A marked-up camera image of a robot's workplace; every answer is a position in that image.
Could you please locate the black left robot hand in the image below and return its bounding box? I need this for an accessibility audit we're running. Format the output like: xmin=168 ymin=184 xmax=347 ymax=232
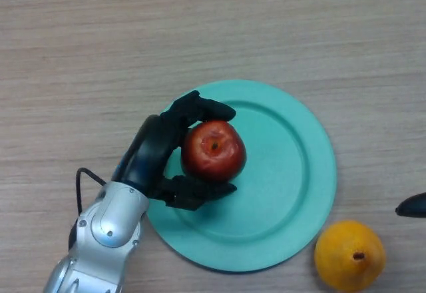
xmin=111 ymin=90 xmax=238 ymax=211

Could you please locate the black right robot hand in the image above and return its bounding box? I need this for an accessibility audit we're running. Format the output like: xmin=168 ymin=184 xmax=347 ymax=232
xmin=395 ymin=192 xmax=426 ymax=218

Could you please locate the red apple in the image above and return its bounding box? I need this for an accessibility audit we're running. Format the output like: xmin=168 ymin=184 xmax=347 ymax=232
xmin=181 ymin=119 xmax=247 ymax=183

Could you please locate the green round plate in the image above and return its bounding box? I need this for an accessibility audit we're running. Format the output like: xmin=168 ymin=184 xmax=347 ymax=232
xmin=146 ymin=79 xmax=337 ymax=272

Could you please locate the yellow pear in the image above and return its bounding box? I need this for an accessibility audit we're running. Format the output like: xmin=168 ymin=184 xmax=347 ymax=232
xmin=314 ymin=219 xmax=387 ymax=290

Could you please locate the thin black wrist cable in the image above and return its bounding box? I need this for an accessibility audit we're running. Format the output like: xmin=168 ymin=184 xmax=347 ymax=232
xmin=75 ymin=167 xmax=107 ymax=214

